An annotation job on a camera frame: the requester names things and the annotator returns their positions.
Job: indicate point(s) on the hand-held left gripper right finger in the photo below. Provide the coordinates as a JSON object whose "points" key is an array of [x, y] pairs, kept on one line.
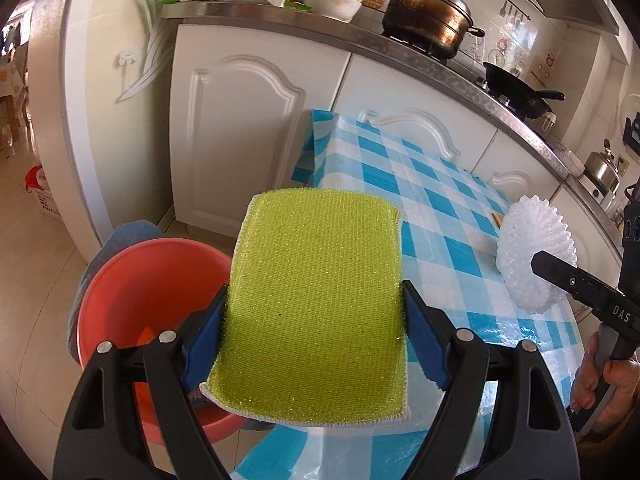
{"points": [[425, 342]]}

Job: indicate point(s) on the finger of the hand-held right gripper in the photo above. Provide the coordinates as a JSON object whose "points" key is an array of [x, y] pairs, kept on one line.
{"points": [[565, 272]]}

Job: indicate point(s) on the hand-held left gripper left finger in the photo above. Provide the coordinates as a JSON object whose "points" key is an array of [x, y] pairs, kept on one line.
{"points": [[205, 342]]}

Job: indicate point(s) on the large white foam net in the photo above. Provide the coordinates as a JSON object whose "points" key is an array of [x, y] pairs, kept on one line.
{"points": [[530, 240]]}

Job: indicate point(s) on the red plastic bucket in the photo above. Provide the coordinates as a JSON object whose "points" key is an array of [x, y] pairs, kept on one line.
{"points": [[130, 290]]}

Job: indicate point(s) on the green scouring cloth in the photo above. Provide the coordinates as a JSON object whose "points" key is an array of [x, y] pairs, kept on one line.
{"points": [[310, 300]]}

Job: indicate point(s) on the person's right hand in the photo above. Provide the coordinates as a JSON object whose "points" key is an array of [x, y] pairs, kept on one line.
{"points": [[617, 385]]}

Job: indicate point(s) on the white cabinet door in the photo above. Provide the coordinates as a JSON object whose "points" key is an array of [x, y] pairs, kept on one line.
{"points": [[520, 175], [240, 135], [400, 90], [585, 240]]}

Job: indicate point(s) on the steel kettle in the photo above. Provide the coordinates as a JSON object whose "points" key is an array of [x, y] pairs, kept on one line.
{"points": [[600, 172]]}

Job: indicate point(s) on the blue white checkered tablecloth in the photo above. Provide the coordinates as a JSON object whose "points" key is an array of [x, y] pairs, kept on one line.
{"points": [[440, 210]]}

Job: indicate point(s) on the black wok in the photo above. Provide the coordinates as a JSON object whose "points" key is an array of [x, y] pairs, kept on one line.
{"points": [[510, 85]]}

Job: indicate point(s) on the steel gas stove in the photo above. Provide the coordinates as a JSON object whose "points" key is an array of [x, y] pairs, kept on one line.
{"points": [[467, 69]]}

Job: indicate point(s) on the white cabinet end panel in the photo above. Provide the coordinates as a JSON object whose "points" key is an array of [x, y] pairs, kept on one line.
{"points": [[105, 135]]}

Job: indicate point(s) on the tarnished steel steamer pot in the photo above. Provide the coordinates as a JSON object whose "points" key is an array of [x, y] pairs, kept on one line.
{"points": [[425, 15]]}

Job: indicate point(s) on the wooden furniture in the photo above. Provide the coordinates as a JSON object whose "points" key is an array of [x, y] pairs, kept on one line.
{"points": [[12, 110]]}

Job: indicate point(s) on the steel kitchen counter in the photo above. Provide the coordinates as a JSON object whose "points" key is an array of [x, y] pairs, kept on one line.
{"points": [[320, 25]]}

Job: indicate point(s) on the black wall rack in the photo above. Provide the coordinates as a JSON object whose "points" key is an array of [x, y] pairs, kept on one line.
{"points": [[632, 130]]}

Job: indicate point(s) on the hanging utensil rail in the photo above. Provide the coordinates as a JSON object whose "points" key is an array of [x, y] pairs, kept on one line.
{"points": [[515, 10]]}

